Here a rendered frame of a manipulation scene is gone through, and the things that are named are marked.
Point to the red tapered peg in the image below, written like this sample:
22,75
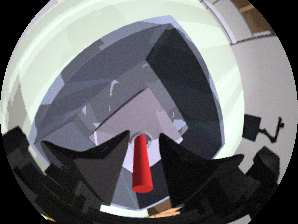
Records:
142,180

